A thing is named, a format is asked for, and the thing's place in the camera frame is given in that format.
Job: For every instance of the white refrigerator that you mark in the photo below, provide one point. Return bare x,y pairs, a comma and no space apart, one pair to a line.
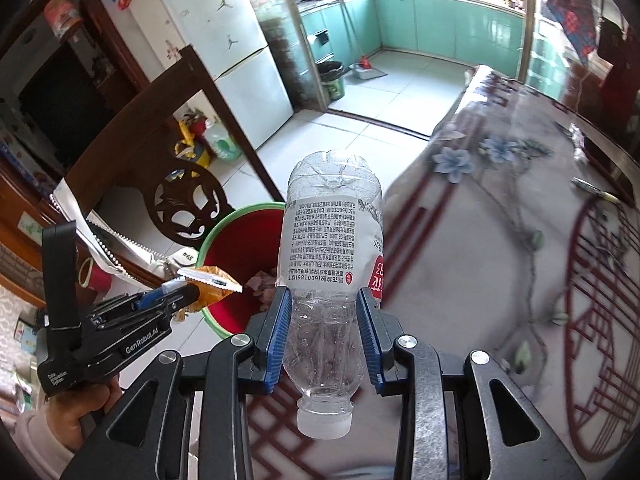
215,25

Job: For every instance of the teal kitchen cabinets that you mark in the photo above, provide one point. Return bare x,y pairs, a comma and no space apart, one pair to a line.
450,25

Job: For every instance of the clear plastic wrapper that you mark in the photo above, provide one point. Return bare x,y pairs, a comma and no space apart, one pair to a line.
575,142

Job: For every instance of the green plastic jug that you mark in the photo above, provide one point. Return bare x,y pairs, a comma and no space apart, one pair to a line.
225,145

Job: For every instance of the black television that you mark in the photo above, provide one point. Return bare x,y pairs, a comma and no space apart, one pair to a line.
65,110

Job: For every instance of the dark wooden cabinet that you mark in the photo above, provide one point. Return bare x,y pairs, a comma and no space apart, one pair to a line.
107,35

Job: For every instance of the plaid hanging cloth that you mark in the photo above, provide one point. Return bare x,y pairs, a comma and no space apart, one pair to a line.
575,20

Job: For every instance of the person's left hand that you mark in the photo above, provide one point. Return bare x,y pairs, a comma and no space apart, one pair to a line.
75,415

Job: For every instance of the clear plastic bottle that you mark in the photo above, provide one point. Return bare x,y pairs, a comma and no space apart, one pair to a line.
325,240

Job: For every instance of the white beaded cloth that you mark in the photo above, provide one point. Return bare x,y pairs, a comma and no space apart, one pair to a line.
70,200

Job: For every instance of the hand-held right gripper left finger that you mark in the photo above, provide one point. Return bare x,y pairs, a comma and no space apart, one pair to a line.
279,337

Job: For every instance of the red cup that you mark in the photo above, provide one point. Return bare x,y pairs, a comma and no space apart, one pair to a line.
100,277

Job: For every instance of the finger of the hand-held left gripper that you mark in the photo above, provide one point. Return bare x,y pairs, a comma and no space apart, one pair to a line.
175,306
150,299

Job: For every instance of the red broom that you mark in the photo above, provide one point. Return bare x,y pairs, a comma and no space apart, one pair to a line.
366,62

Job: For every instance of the orange snack wrapper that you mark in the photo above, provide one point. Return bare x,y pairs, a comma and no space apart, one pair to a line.
212,297

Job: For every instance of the pinkish crumpled scraps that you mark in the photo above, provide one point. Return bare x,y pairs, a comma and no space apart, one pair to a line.
262,285

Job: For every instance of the yellow toy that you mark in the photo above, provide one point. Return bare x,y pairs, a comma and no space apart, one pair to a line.
190,150

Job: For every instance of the pen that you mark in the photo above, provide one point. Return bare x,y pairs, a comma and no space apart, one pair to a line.
595,190

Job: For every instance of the grey dustpan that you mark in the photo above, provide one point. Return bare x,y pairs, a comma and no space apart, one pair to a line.
367,72

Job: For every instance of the green plastic bucket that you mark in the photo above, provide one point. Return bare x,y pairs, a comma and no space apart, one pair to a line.
332,85

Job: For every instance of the dark hanging garment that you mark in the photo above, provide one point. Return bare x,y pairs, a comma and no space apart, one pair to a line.
617,60

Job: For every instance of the dark wooden chair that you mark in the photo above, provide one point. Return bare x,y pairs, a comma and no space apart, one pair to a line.
236,130

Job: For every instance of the red bin with green rim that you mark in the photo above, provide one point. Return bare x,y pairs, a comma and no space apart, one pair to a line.
240,240

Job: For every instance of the person's left forearm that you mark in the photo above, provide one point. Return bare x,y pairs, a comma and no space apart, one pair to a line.
40,455

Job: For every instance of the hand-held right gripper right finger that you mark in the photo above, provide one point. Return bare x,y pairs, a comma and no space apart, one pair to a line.
370,342

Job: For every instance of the red orange packet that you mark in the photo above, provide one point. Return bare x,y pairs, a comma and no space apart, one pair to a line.
62,15

